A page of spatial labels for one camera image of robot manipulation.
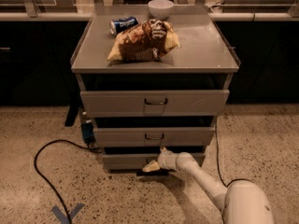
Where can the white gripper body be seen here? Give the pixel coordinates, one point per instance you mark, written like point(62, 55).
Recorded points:
point(163, 160)

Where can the grey bottom drawer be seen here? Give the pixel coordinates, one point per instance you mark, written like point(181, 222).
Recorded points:
point(127, 162)

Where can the grey drawer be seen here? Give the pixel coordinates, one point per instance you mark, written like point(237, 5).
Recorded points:
point(153, 137)
point(184, 103)
point(127, 162)

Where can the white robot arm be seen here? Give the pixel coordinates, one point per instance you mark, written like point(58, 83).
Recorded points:
point(241, 202)

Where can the grey middle drawer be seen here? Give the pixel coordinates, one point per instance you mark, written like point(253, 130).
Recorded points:
point(153, 137)

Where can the grey metal drawer cabinet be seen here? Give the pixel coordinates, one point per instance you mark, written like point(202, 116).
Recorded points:
point(202, 61)

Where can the grey top drawer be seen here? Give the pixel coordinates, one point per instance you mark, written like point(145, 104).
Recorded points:
point(184, 103)

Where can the blue power box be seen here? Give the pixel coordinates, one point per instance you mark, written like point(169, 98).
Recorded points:
point(87, 133)

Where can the brown chip bag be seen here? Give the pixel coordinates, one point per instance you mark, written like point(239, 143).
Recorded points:
point(146, 41)

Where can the blue Pepsi can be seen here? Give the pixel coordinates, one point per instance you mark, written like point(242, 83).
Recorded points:
point(120, 25)

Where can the white bowl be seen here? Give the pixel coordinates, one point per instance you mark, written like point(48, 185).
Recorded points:
point(160, 9)

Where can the dark counter cabinet right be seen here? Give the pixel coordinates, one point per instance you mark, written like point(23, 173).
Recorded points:
point(268, 50)

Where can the dark counter cabinet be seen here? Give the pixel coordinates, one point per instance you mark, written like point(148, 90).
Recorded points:
point(35, 67)
point(268, 50)

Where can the dark counter cabinet left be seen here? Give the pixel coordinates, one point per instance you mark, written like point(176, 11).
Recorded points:
point(35, 67)

